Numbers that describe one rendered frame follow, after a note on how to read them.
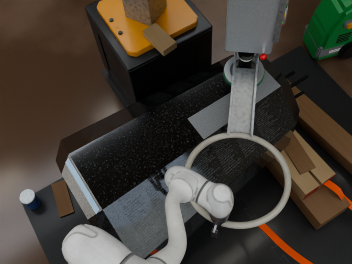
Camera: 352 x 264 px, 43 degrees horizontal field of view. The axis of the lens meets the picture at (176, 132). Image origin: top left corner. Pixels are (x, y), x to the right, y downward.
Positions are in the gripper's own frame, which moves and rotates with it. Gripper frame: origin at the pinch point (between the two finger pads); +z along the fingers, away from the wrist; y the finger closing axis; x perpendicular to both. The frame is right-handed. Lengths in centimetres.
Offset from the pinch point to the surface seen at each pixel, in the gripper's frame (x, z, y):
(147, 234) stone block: 33.3, 19.6, -9.0
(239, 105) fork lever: 11, -12, 59
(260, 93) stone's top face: 4, -2, 77
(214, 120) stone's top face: 21, -1, 53
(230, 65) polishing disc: 24, -6, 86
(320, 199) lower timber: -46, 72, 66
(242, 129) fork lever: 5.4, -8.3, 49.0
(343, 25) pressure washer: -27, 39, 183
